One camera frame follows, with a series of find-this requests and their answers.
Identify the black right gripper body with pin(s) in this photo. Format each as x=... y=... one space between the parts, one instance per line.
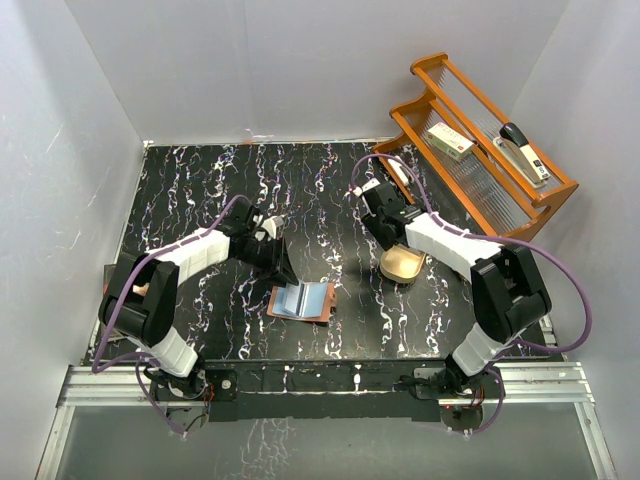
x=375 y=225

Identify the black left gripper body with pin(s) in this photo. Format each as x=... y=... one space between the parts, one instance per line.
x=263 y=256

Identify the silver credit card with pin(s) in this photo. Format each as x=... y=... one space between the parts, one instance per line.
x=294 y=299

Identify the pink leather card holder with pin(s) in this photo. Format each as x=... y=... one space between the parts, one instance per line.
x=321 y=300

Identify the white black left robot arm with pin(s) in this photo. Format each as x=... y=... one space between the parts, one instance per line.
x=140 y=299

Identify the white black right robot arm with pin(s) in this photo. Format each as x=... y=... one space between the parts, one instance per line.
x=508 y=293

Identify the beige card tray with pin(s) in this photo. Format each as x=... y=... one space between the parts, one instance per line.
x=401 y=264

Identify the small white stapler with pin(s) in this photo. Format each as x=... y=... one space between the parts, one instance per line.
x=400 y=171

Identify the white staples box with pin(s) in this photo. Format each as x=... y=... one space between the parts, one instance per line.
x=449 y=141

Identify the orange wooden shelf rack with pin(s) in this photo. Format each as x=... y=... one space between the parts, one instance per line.
x=497 y=193

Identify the black beige stapler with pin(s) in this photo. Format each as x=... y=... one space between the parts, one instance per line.
x=516 y=148

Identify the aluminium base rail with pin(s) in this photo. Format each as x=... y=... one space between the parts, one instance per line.
x=286 y=424

